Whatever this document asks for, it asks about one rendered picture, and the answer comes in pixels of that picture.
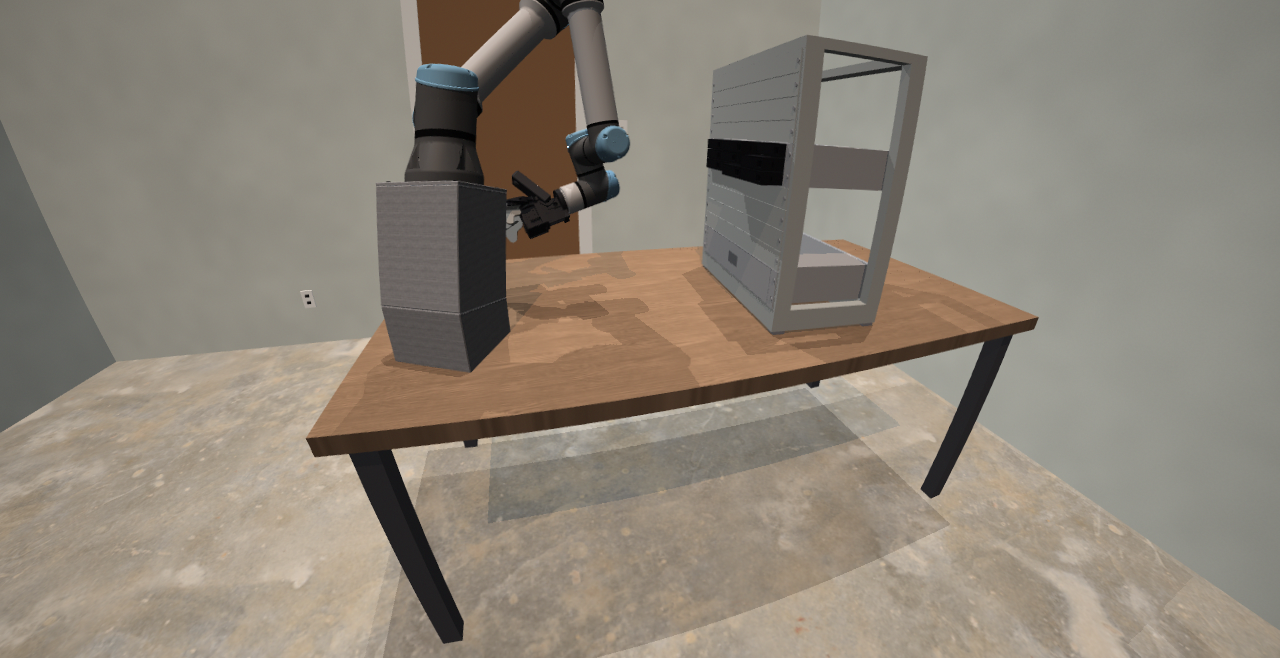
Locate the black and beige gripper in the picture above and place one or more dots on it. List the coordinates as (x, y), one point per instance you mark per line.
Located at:
(528, 208)

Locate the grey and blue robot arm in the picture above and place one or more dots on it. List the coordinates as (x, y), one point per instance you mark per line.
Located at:
(447, 97)

